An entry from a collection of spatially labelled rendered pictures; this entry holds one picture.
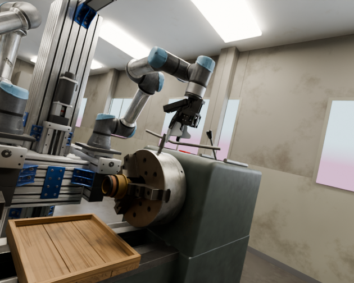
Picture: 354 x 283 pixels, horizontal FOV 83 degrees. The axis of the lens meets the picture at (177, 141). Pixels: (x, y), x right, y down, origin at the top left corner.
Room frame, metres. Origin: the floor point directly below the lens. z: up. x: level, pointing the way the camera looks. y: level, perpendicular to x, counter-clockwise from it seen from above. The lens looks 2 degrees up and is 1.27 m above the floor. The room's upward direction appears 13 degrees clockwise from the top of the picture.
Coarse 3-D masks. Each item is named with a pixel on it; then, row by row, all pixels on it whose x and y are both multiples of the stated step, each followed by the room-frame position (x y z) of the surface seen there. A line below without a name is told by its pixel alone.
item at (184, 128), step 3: (183, 126) 0.84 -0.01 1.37; (186, 126) 0.83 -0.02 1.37; (180, 129) 0.83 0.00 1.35; (183, 129) 0.84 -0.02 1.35; (186, 129) 0.83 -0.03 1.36; (183, 132) 0.84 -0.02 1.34; (186, 132) 0.84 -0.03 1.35; (183, 135) 0.85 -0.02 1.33; (186, 135) 0.84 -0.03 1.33; (189, 135) 0.83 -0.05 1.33; (177, 138) 0.86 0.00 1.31; (180, 138) 0.86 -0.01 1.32; (183, 138) 0.85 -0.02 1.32; (186, 138) 0.85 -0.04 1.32; (189, 138) 0.84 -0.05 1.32
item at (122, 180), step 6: (120, 174) 0.77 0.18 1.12; (102, 180) 0.74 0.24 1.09; (108, 180) 0.75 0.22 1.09; (114, 180) 0.71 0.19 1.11; (120, 180) 0.73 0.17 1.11; (126, 180) 0.74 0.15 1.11; (102, 186) 0.74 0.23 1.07; (108, 186) 0.76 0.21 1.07; (114, 186) 0.71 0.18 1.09; (120, 186) 0.72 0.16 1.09; (126, 186) 0.73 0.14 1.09; (102, 192) 0.73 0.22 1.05; (108, 192) 0.70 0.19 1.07; (114, 192) 0.71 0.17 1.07; (120, 192) 0.72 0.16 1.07; (126, 192) 0.74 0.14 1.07; (120, 198) 0.75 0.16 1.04
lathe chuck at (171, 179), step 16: (144, 160) 0.83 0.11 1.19; (160, 160) 0.77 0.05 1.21; (144, 176) 0.81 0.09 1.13; (160, 176) 0.75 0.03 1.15; (176, 176) 0.78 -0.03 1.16; (176, 192) 0.77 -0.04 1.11; (144, 208) 0.78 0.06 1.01; (160, 208) 0.72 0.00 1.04; (144, 224) 0.76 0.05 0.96; (160, 224) 0.83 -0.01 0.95
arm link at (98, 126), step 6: (102, 114) 1.29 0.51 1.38; (108, 114) 1.30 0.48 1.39; (96, 120) 1.30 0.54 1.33; (102, 120) 1.28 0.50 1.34; (108, 120) 1.29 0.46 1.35; (114, 120) 1.32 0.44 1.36; (96, 126) 1.29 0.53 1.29; (102, 126) 1.28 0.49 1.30; (108, 126) 1.30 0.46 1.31; (114, 126) 1.32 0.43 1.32; (102, 132) 1.28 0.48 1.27; (108, 132) 1.31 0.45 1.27; (114, 132) 1.34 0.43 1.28
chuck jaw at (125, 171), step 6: (126, 156) 0.85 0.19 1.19; (132, 156) 0.85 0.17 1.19; (126, 162) 0.84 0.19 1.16; (132, 162) 0.83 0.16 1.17; (126, 168) 0.80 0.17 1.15; (132, 168) 0.82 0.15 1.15; (126, 174) 0.79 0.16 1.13; (132, 174) 0.81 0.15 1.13; (138, 174) 0.83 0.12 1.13; (132, 180) 0.84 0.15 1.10
